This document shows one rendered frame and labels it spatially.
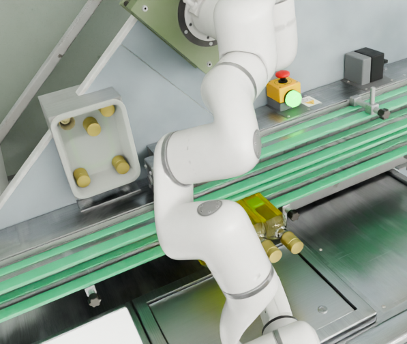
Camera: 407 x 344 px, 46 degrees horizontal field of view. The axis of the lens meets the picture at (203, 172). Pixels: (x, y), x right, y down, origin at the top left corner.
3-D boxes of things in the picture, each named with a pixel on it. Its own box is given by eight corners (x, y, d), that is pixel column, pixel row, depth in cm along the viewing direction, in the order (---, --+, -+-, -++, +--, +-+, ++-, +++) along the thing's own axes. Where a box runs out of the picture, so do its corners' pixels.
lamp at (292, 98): (283, 107, 132) (290, 110, 130) (283, 91, 130) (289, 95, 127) (297, 102, 133) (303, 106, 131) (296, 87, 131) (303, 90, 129)
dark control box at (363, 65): (343, 78, 146) (361, 86, 140) (343, 52, 142) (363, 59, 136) (364, 71, 149) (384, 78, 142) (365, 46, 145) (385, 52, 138)
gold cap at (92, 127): (80, 119, 114) (84, 125, 111) (95, 115, 115) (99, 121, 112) (84, 132, 116) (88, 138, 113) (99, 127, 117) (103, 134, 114)
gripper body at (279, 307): (303, 347, 92) (284, 304, 102) (301, 312, 87) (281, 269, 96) (265, 357, 92) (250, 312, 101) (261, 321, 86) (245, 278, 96)
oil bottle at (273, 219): (230, 202, 131) (271, 245, 114) (227, 185, 128) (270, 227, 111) (247, 194, 133) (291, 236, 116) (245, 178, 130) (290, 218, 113)
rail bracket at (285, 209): (264, 211, 139) (290, 235, 129) (262, 192, 136) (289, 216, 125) (275, 206, 140) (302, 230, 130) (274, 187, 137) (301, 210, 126)
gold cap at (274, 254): (259, 254, 110) (269, 265, 107) (258, 243, 109) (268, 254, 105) (272, 248, 111) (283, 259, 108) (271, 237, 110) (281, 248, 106)
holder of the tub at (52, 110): (74, 201, 126) (81, 216, 119) (42, 106, 111) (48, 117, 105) (136, 179, 131) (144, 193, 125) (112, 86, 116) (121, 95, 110)
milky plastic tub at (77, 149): (69, 185, 122) (76, 203, 115) (41, 106, 111) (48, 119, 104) (132, 164, 128) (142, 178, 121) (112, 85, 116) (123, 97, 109)
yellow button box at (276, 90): (266, 104, 138) (280, 112, 132) (264, 79, 134) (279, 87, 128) (286, 97, 140) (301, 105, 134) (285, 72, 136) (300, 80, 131)
